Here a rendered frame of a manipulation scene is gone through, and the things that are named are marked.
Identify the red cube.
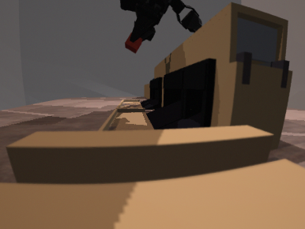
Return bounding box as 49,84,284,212
125,33,143,53

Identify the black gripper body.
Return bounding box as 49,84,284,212
141,0,171,41

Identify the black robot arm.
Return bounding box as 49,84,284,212
120,0,202,32

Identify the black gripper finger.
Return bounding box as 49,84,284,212
130,3,159,43
141,30,153,42

